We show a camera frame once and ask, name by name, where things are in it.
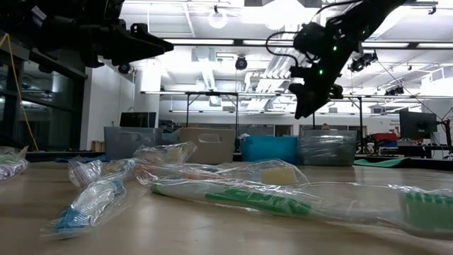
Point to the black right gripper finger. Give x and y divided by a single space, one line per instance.
313 103
301 106

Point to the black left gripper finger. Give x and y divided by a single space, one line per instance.
148 40
124 53

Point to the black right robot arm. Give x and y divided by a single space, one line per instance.
368 17

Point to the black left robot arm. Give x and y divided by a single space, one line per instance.
53 7

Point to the black ceiling spotlight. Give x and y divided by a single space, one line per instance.
241 63
124 69

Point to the person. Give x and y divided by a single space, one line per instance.
325 126

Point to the smoky transparent plastic bin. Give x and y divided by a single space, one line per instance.
304 132
127 145

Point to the black track light cluster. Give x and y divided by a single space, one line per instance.
364 61
394 91

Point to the long ceiling light strip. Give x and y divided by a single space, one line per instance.
198 41
435 45
385 45
258 42

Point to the teal plastic bin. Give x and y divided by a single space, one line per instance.
269 148

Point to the black computer monitor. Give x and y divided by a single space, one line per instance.
138 119
417 124

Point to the red storage bin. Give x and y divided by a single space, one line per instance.
385 136

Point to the blue storage bin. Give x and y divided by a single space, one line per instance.
389 144

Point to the green plastic lid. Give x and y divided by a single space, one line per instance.
382 163

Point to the white plastic bin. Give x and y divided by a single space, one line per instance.
219 150

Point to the wooden crate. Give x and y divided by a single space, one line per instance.
99 146

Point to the black gantry frame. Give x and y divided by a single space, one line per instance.
350 96
212 93

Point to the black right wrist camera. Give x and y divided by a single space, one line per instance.
311 39

